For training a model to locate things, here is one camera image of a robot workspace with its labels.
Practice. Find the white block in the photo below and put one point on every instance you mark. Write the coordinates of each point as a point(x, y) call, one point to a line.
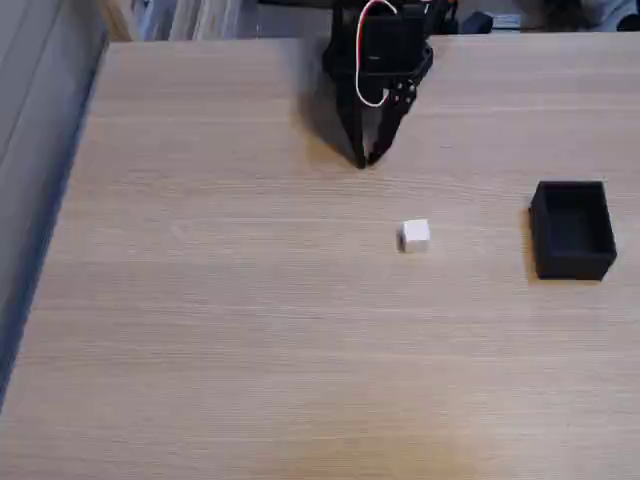
point(415, 236)

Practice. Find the black open box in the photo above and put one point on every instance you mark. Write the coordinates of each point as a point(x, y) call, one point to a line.
point(572, 235)

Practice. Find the dark blue object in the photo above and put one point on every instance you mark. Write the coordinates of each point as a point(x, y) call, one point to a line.
point(476, 23)

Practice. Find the light wooden beam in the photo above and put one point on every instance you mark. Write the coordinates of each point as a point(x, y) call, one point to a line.
point(116, 20)

